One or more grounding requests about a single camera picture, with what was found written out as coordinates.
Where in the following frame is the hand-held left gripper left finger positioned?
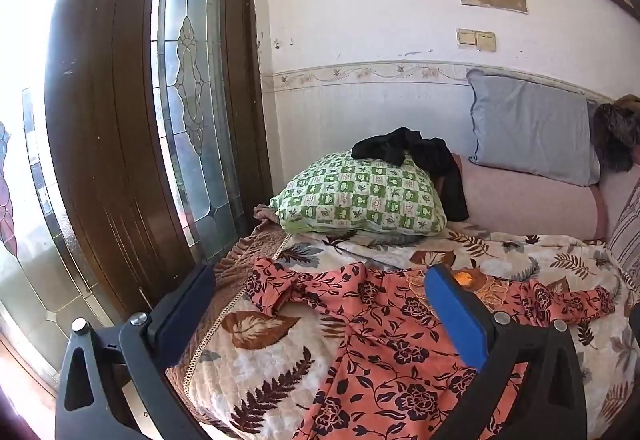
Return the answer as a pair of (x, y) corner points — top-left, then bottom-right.
(54, 262), (217, 440)

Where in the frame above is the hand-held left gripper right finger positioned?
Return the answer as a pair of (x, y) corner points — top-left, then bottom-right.
(425, 264), (588, 440)

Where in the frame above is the orange floral garment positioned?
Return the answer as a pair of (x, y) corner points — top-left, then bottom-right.
(245, 257), (616, 440)

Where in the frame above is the leaf-print blanket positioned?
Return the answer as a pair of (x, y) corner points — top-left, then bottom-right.
(165, 206), (640, 440)

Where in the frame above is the pink bolster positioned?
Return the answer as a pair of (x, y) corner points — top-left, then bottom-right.
(450, 154), (608, 241)

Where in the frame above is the wooden stained-glass door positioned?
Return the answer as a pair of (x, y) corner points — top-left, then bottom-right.
(0, 84), (151, 401)
(45, 0), (273, 301)

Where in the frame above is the green checkered pillow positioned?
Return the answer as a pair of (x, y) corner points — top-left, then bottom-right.
(269, 150), (448, 237)

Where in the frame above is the black garment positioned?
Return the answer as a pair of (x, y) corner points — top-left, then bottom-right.
(351, 126), (470, 222)

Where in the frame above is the striped pillow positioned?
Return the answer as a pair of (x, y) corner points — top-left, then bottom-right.
(605, 180), (640, 281)

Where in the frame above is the blue-grey pillow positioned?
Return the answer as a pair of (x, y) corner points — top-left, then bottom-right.
(467, 68), (602, 187)

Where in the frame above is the dark furry cloth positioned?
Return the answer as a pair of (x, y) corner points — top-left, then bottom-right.
(590, 94), (640, 173)

